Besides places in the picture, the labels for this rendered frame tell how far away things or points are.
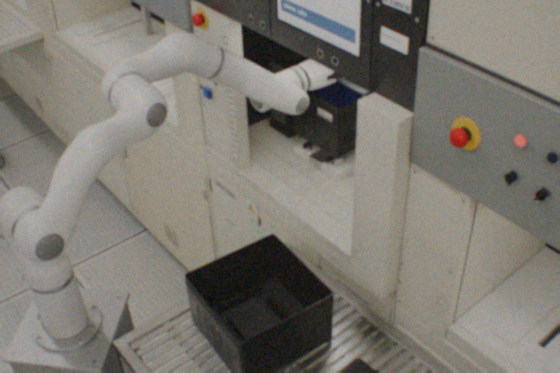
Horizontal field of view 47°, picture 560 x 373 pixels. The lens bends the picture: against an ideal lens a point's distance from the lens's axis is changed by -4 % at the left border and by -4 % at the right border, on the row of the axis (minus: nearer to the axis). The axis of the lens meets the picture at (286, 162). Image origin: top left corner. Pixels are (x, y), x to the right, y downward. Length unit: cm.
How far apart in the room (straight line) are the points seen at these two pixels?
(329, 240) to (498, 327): 53
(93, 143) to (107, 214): 189
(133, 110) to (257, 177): 69
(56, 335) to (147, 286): 122
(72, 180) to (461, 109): 88
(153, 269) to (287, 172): 116
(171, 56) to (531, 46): 83
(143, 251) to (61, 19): 118
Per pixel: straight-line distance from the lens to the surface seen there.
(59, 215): 159
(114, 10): 349
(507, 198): 134
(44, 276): 172
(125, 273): 312
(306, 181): 209
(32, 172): 391
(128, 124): 155
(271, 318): 182
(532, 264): 190
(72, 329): 185
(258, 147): 225
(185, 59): 162
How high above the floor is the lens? 214
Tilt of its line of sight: 36 degrees down
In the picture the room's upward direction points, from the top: 2 degrees counter-clockwise
